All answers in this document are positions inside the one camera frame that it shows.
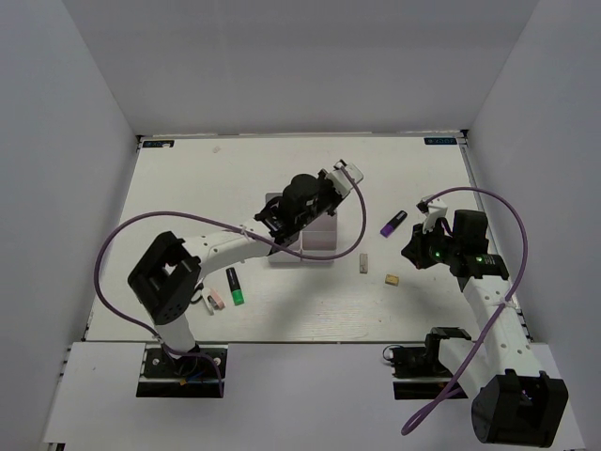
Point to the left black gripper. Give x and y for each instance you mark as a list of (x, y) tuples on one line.
[(337, 198)]

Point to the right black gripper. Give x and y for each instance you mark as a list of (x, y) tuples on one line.
[(415, 251)]

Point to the purple highlighter marker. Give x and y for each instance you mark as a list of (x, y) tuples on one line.
[(393, 224)]

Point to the small tan eraser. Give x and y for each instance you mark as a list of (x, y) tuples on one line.
[(392, 280)]

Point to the grey white eraser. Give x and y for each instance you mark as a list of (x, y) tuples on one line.
[(364, 266)]

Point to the green highlighter marker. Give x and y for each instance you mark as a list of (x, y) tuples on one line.
[(234, 285)]

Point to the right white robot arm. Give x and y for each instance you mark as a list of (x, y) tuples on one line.
[(513, 399)]

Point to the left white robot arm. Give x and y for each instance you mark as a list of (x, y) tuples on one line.
[(166, 277)]

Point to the right white organizer bin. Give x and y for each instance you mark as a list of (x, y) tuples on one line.
[(319, 239)]

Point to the white organizer bin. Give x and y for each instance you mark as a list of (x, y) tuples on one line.
[(281, 258), (319, 239)]

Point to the left white organizer bin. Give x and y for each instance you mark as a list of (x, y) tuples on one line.
[(281, 258)]

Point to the right blue corner label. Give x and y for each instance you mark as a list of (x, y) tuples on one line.
[(440, 141)]

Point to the blue corner label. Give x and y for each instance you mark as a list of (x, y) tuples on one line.
[(440, 141), (158, 144)]

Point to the left blue corner label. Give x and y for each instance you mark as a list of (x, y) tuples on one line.
[(158, 144)]

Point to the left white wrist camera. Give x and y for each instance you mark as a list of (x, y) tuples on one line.
[(344, 176)]

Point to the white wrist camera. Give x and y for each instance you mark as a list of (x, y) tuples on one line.
[(433, 208), (344, 176)]

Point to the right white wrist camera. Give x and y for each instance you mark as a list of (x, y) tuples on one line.
[(433, 208)]

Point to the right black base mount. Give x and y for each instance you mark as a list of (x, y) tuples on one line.
[(414, 376)]

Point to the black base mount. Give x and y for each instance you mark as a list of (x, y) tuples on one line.
[(414, 376), (163, 376)]

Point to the black handled scissors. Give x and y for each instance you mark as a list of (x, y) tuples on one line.
[(197, 296)]

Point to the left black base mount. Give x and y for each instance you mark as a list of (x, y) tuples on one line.
[(163, 376)]

